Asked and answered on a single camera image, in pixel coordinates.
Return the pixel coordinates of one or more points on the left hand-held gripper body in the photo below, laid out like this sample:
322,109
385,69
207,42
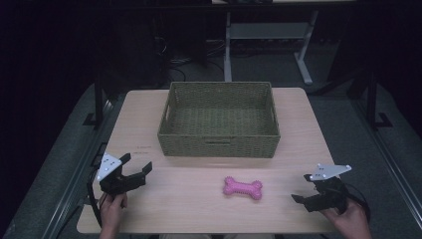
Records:
114,184

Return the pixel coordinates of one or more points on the person's right hand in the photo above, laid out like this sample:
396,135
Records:
351,222

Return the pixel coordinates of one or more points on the black metal stand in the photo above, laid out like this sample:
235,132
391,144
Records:
372,99
98,103

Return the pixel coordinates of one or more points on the pink bone-shaped toy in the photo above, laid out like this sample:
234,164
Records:
242,188

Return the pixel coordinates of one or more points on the green woven basket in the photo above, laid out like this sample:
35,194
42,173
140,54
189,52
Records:
219,122

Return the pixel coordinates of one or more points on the aluminium rail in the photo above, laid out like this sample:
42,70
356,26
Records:
388,159
74,179

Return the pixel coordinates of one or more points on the white metal desk frame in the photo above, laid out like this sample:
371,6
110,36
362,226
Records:
265,31

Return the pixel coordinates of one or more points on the person's left hand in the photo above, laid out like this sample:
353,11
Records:
112,209

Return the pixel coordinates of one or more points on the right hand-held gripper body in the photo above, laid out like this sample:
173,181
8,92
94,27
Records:
328,195

